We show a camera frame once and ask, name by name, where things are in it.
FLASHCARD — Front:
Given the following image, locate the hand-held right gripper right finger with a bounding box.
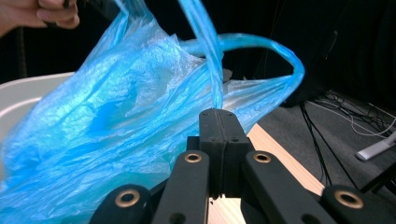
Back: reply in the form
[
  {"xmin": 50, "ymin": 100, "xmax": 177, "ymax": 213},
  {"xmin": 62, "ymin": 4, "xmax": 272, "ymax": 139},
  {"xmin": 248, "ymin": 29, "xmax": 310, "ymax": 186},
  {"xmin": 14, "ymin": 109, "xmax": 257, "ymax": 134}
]
[{"xmin": 221, "ymin": 108, "xmax": 254, "ymax": 199}]

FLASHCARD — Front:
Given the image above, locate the black cable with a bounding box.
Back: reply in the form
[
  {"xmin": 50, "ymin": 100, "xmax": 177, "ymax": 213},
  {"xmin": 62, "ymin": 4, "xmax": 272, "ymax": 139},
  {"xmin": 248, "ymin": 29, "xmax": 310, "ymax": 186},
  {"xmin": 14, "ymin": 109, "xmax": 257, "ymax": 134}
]
[{"xmin": 300, "ymin": 102, "xmax": 359, "ymax": 189}]

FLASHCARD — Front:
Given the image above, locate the blue plastic bag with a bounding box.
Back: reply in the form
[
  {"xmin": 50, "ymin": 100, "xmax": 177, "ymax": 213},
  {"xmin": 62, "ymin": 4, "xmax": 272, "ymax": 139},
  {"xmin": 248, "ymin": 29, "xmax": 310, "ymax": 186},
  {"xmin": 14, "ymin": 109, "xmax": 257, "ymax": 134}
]
[{"xmin": 0, "ymin": 0, "xmax": 306, "ymax": 224}]

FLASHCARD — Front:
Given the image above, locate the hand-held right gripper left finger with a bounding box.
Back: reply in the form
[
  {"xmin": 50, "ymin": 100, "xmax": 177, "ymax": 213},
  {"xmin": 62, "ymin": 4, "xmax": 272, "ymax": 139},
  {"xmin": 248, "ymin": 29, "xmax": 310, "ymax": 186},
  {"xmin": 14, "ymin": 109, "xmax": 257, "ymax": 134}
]
[{"xmin": 186, "ymin": 108, "xmax": 224, "ymax": 200}]

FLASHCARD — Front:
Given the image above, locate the white power strip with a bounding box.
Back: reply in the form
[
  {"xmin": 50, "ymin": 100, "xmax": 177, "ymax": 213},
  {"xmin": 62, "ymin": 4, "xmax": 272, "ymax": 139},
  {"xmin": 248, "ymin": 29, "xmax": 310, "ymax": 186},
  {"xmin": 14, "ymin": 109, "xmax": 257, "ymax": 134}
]
[{"xmin": 356, "ymin": 130, "xmax": 396, "ymax": 161}]

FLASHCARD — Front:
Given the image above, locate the black curtain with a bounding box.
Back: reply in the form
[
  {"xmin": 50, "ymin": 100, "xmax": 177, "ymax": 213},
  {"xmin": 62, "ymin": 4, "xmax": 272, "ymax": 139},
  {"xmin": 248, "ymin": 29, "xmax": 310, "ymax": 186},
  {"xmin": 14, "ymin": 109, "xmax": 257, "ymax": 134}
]
[{"xmin": 0, "ymin": 0, "xmax": 396, "ymax": 110}]

